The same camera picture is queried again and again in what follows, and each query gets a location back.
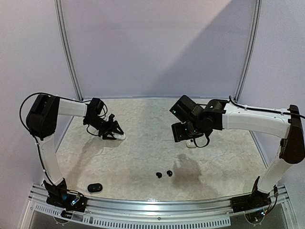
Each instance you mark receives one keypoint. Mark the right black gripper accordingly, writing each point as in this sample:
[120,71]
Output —
[180,132]

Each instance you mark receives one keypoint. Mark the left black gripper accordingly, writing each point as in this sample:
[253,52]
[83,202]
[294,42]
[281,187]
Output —
[110,128]

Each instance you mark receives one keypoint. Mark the white oval charging case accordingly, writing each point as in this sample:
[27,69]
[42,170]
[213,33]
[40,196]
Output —
[119,136]

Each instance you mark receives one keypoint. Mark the white square charging case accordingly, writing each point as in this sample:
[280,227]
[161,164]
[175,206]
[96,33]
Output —
[190,144]

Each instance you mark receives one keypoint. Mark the black oval charging case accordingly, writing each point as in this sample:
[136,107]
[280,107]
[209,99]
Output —
[95,188]

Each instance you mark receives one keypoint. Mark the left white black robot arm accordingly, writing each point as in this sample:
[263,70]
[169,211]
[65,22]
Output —
[41,123]

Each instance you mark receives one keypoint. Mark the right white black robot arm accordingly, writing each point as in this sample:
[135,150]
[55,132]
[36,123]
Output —
[196,121]

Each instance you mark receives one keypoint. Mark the black earbud right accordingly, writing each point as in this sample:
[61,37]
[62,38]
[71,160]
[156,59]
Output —
[169,173]

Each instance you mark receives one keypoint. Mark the black earbud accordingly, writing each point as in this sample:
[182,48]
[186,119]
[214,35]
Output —
[159,175]
[169,173]

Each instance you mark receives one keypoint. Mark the black earbud left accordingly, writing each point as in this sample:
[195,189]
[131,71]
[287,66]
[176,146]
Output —
[159,175]

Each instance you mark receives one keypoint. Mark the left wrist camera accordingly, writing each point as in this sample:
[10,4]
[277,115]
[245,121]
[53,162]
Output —
[111,117]

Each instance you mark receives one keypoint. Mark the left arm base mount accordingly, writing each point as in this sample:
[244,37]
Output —
[67,200]

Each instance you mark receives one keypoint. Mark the aluminium front rail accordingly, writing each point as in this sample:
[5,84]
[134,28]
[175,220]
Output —
[105,213]

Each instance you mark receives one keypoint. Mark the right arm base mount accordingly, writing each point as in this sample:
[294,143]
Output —
[249,202]

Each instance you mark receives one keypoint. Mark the left aluminium frame post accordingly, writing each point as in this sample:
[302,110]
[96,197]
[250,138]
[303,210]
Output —
[67,50]

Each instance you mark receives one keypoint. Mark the aluminium frame post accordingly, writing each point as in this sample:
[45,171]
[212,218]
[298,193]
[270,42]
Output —
[250,49]
[67,50]

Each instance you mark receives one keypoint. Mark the right aluminium frame post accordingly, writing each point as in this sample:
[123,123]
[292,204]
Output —
[250,49]

